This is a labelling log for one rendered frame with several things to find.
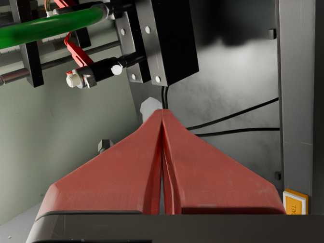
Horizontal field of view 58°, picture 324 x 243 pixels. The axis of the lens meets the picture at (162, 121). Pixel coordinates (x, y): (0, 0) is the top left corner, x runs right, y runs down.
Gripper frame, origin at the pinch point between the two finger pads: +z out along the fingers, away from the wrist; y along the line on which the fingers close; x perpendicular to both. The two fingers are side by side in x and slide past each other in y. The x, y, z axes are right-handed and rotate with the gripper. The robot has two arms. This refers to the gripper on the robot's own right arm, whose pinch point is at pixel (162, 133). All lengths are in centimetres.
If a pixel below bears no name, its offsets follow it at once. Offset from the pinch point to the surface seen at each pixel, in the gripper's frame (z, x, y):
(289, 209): 16.3, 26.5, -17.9
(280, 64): 22.4, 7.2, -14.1
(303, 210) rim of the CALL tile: 15.2, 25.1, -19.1
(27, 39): 10.8, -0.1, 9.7
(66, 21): 13.2, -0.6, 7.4
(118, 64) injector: 29.4, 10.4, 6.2
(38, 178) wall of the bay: 38, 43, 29
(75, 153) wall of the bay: 46, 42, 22
